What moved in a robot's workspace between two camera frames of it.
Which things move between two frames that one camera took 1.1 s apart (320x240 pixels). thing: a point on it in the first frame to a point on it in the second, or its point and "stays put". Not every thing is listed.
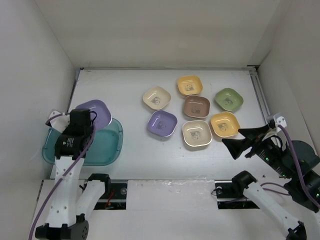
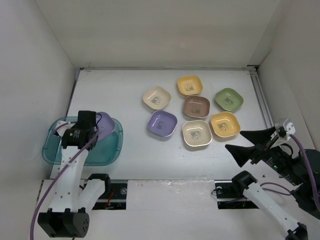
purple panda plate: (162, 123) stays put
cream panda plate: (156, 97) stays put
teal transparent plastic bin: (107, 145) stays put
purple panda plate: (103, 118) to (105, 124)
